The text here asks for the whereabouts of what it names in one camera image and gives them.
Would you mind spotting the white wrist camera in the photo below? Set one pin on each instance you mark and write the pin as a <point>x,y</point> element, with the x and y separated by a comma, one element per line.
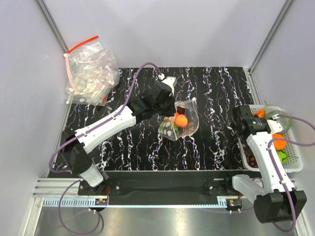
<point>275,126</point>
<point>170,81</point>

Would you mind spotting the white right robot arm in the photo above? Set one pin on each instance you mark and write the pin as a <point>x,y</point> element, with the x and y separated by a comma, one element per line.
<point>277,200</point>

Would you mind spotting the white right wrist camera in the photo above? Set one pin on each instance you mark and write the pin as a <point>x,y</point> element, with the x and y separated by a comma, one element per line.
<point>275,126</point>

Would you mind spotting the green netted melon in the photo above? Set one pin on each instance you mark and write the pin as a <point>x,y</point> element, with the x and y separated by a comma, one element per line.
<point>284,121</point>

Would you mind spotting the green apple front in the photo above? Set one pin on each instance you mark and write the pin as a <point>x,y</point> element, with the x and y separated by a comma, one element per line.
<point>283,156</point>

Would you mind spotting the orange fruit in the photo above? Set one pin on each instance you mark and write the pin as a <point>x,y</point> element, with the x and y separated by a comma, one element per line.
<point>181,121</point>
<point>279,144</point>

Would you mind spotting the black marble pattern mat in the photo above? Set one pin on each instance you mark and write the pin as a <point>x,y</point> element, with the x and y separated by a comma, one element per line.
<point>212,147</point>

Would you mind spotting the red orange pepper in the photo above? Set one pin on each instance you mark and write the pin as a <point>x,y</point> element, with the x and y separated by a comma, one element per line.
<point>260,113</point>

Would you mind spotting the stack of zip bags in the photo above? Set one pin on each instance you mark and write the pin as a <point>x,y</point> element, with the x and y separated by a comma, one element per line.
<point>92,71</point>

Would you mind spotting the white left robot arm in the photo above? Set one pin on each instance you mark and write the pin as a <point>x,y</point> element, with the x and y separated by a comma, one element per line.
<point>78,144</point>

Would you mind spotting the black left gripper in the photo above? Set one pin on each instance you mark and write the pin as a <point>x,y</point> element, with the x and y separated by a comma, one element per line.
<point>172,111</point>

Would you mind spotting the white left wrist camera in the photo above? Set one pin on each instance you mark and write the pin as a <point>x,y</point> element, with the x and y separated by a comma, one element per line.
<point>170,81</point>

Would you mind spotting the clear spotted zip bag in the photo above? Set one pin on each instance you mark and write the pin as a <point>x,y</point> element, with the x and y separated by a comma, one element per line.
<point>166,129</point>

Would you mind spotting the dark plum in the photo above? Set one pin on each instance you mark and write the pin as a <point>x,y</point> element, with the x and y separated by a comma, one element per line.
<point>181,110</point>

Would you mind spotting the white plastic fruit basket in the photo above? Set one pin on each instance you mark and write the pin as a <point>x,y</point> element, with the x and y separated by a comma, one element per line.
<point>294,163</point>

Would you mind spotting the purple grape bunch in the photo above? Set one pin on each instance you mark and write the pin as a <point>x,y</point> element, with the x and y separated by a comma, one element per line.
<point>250,158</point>

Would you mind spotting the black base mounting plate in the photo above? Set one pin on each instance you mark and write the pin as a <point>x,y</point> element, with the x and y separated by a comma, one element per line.
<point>202,182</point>

